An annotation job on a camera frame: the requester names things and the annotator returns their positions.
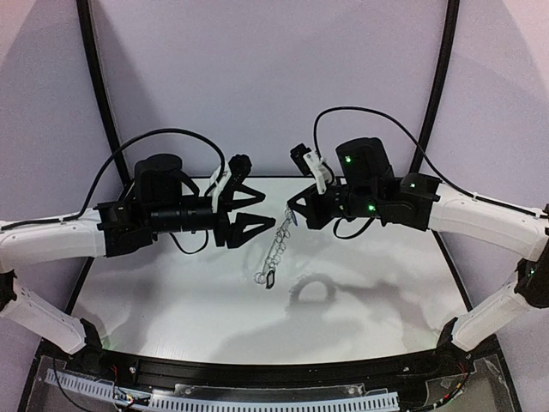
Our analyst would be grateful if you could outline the key with blue tag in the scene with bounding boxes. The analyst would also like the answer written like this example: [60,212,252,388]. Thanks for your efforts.
[284,207,298,227]

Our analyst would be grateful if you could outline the metal keyring disc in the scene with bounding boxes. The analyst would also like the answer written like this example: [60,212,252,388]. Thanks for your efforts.
[254,214,295,290]

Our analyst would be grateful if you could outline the key with black tag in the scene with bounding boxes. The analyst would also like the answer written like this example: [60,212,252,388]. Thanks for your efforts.
[266,270,275,290]

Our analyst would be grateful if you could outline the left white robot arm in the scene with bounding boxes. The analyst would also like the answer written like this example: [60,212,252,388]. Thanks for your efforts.
[1,154,275,355]

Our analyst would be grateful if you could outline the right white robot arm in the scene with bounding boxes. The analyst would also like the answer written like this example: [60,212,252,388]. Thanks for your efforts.
[287,137,548,355]

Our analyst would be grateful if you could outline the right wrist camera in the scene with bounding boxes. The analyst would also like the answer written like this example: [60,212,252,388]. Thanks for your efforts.
[290,143,334,195]

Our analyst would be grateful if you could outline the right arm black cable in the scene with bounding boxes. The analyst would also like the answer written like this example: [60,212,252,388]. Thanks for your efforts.
[312,106,541,240]

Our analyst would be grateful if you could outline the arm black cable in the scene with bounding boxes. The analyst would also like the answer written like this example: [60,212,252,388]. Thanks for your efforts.
[0,126,228,255]
[312,106,541,240]

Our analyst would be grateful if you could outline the right black frame post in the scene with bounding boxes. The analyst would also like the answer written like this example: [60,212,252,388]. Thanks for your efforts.
[409,0,461,173]

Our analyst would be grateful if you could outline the black frame post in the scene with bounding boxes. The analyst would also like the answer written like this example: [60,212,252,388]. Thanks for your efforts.
[409,0,461,173]
[75,0,130,181]

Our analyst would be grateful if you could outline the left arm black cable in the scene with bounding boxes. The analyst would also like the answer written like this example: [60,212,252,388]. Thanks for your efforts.
[0,126,228,255]

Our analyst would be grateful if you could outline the black front aluminium rail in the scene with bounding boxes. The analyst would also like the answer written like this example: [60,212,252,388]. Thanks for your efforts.
[104,350,443,389]

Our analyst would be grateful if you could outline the white slotted cable duct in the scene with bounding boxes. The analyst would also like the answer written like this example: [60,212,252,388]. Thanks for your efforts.
[40,368,400,412]

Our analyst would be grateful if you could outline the left black frame post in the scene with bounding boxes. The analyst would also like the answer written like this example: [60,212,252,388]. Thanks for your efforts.
[75,0,130,181]

